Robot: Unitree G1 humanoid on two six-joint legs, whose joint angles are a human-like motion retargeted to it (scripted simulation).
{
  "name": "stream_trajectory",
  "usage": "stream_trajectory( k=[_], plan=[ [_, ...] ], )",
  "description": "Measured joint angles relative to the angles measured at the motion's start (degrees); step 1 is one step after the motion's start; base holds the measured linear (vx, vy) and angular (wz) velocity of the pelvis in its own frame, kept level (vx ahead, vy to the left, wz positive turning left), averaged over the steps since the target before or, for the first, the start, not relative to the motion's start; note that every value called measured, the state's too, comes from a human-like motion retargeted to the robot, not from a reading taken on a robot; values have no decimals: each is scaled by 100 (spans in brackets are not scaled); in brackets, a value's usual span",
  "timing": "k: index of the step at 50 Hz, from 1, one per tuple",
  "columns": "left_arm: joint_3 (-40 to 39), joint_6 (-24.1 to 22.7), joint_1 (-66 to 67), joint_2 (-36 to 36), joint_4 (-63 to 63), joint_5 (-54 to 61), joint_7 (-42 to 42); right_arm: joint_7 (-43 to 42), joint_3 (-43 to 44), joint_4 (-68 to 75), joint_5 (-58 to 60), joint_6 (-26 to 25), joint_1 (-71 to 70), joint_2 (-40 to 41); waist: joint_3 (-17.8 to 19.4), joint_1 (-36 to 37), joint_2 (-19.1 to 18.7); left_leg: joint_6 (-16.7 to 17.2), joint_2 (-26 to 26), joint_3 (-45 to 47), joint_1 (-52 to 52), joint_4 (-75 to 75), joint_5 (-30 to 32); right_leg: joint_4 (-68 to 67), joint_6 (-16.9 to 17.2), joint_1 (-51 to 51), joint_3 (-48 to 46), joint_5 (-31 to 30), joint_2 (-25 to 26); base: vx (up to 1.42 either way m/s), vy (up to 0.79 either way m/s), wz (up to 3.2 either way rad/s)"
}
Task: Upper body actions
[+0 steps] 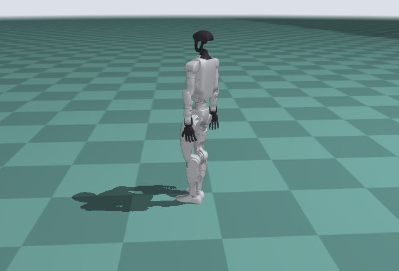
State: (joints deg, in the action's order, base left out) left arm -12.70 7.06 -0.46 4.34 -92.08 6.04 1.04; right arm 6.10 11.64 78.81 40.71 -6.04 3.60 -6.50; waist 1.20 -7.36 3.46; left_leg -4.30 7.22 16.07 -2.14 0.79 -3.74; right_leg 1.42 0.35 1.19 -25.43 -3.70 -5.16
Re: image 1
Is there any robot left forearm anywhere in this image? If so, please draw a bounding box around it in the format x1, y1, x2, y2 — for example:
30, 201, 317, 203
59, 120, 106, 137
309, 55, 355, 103
182, 90, 193, 124

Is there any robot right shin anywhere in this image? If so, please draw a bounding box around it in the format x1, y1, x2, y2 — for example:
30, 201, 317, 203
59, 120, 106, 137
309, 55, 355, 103
196, 151, 208, 192

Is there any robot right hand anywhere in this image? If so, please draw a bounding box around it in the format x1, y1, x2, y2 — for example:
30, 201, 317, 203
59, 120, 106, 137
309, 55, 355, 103
209, 106, 219, 130

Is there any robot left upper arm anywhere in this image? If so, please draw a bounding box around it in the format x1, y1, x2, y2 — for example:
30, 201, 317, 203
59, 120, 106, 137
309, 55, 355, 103
185, 60, 199, 97

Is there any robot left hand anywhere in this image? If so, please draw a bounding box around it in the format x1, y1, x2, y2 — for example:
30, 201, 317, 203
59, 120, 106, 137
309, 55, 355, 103
182, 117, 197, 142

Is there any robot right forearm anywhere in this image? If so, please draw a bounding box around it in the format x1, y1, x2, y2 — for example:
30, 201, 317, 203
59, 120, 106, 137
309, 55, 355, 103
209, 88, 219, 112

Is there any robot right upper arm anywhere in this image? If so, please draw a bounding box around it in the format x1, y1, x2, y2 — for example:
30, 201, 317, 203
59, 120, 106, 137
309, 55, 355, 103
213, 58, 219, 91

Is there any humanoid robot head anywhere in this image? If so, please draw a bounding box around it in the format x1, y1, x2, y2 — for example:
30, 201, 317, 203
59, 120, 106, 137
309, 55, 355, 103
193, 31, 214, 60

